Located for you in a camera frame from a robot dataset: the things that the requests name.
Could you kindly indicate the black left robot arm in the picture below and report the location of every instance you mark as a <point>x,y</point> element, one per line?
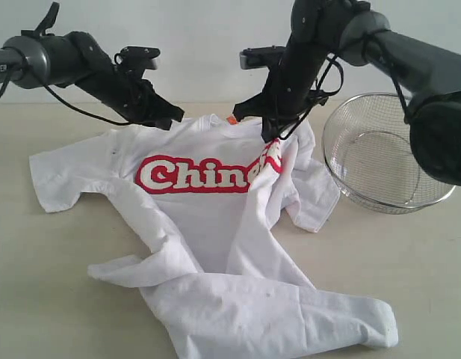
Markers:
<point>39,59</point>

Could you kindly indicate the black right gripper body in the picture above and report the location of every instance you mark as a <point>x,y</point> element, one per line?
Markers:
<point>286,89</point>

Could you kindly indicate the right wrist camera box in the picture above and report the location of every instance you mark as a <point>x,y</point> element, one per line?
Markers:
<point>254,58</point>

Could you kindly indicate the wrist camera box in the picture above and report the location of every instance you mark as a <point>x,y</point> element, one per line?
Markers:
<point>254,58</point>
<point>139,58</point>

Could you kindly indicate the metal wire mesh basket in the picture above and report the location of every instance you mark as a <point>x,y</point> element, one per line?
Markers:
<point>366,149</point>

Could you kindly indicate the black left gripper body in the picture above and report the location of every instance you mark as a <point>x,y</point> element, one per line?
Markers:
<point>133,99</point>

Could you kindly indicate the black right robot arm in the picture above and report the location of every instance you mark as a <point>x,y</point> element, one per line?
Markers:
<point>350,31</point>

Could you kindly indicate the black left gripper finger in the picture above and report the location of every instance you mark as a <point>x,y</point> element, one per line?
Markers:
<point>167,111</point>
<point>158,121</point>

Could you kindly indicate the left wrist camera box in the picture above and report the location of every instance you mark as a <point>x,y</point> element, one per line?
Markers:
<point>139,58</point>

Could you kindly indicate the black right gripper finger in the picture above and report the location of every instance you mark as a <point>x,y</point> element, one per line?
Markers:
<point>280,126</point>
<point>257,106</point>

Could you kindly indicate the white t-shirt red print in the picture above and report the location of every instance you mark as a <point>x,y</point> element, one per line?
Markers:
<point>204,197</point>

